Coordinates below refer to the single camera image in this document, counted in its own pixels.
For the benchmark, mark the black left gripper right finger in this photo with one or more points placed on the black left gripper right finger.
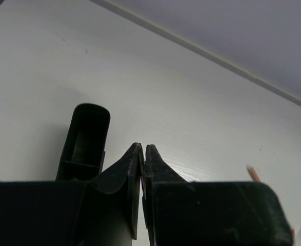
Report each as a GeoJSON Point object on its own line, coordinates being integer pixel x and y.
{"type": "Point", "coordinates": [178, 212]}

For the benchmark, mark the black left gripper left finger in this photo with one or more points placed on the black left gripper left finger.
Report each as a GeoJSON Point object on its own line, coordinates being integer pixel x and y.
{"type": "Point", "coordinates": [101, 211]}

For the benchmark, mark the clear red gel pen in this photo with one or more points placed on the clear red gel pen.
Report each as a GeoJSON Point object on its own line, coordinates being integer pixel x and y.
{"type": "Point", "coordinates": [296, 233]}

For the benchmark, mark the black stationery container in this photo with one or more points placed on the black stationery container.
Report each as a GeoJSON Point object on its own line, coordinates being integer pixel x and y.
{"type": "Point", "coordinates": [84, 149]}

